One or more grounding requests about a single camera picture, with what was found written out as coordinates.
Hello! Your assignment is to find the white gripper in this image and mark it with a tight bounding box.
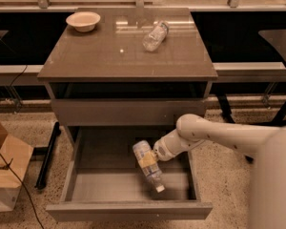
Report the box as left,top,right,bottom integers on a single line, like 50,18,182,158
138,130,204,168

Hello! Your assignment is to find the blue labelled plastic bottle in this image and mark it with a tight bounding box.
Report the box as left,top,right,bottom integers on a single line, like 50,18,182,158
133,140,165,193

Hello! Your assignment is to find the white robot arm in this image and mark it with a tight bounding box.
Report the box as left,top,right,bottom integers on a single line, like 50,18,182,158
133,114,286,229

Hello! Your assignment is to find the open grey bottom drawer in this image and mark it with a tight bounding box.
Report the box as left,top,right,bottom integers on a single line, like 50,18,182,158
47,127,213,221

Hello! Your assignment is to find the grey drawer cabinet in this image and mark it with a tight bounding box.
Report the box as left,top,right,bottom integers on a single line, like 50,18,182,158
38,8,217,141

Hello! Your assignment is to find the closed grey upper drawer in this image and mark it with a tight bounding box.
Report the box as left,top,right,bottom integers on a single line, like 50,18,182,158
51,99,206,126

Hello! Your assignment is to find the clear plastic bottle on counter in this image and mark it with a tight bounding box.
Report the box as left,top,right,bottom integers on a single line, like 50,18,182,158
142,21,169,52

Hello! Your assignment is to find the black left table leg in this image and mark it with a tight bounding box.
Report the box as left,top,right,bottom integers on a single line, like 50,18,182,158
33,122,61,190

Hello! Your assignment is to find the cardboard box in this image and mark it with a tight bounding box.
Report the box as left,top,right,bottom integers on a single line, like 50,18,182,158
0,122,33,212

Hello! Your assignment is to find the cream ceramic bowl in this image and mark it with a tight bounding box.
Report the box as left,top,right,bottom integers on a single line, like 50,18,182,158
66,11,101,32

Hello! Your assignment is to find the black cable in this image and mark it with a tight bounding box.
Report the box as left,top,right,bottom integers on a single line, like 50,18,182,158
0,140,46,229

